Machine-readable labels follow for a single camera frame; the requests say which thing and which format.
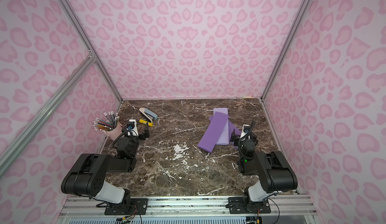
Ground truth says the pink pencil cup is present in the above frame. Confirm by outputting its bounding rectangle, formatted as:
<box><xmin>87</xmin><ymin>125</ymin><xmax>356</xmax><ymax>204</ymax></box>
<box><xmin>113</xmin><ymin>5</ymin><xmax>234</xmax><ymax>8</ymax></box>
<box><xmin>105</xmin><ymin>122</ymin><xmax>122</xmax><ymax>141</ymax></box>

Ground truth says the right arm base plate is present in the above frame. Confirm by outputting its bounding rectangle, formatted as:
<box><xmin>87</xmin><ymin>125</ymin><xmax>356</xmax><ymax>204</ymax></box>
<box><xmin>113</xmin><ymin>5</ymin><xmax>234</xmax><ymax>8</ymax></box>
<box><xmin>225</xmin><ymin>197</ymin><xmax>271</xmax><ymax>214</ymax></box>

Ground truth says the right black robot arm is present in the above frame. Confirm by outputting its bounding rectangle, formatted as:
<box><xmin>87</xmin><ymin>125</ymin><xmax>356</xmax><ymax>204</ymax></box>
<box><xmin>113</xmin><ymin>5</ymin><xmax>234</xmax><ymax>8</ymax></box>
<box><xmin>230</xmin><ymin>126</ymin><xmax>298</xmax><ymax>203</ymax></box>

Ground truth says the dark purple paper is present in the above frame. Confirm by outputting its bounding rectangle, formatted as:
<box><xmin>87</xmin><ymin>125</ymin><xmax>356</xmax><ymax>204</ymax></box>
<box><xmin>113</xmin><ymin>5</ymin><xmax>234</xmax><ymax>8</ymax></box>
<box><xmin>198</xmin><ymin>112</ymin><xmax>229</xmax><ymax>153</ymax></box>
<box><xmin>206</xmin><ymin>113</ymin><xmax>241</xmax><ymax>141</ymax></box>

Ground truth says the bundle of pencils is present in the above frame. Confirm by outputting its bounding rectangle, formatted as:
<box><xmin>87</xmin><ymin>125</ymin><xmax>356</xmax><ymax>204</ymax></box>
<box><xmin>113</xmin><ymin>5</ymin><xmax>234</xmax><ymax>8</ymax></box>
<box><xmin>93</xmin><ymin>111</ymin><xmax>119</xmax><ymax>132</ymax></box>

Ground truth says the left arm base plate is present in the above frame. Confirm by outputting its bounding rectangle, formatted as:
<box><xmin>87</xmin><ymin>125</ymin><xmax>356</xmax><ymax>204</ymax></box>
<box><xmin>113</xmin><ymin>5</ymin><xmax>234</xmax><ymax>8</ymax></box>
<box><xmin>104</xmin><ymin>198</ymin><xmax>149</xmax><ymax>216</ymax></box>

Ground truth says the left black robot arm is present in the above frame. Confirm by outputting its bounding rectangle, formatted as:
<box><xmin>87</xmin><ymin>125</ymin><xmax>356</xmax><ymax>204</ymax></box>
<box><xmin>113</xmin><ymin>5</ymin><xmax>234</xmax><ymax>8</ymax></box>
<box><xmin>61</xmin><ymin>121</ymin><xmax>150</xmax><ymax>205</ymax></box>

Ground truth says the light lilac paper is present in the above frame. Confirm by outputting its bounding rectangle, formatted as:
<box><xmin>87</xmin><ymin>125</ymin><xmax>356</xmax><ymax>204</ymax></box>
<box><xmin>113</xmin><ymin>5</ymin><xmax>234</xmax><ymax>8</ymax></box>
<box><xmin>213</xmin><ymin>107</ymin><xmax>229</xmax><ymax>145</ymax></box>

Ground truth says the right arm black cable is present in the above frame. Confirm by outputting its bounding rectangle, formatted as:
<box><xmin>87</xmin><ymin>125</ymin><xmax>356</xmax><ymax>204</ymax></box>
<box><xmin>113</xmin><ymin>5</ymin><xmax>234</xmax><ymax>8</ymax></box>
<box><xmin>237</xmin><ymin>121</ymin><xmax>257</xmax><ymax>152</ymax></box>

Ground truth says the aluminium front rail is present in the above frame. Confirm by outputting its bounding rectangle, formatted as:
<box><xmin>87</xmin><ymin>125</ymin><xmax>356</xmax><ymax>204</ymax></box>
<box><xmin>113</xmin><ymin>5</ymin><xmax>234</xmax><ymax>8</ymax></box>
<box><xmin>56</xmin><ymin>194</ymin><xmax>320</xmax><ymax>224</ymax></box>

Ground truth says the grey beige stapler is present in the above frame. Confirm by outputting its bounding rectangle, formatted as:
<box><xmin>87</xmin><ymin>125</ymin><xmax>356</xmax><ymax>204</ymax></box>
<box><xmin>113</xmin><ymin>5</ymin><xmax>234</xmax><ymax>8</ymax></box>
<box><xmin>139</xmin><ymin>107</ymin><xmax>158</xmax><ymax>123</ymax></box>

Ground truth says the yellow glue stick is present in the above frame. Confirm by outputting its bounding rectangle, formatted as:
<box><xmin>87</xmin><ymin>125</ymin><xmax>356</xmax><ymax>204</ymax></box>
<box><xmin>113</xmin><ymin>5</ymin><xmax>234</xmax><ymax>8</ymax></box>
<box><xmin>139</xmin><ymin>119</ymin><xmax>153</xmax><ymax>127</ymax></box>

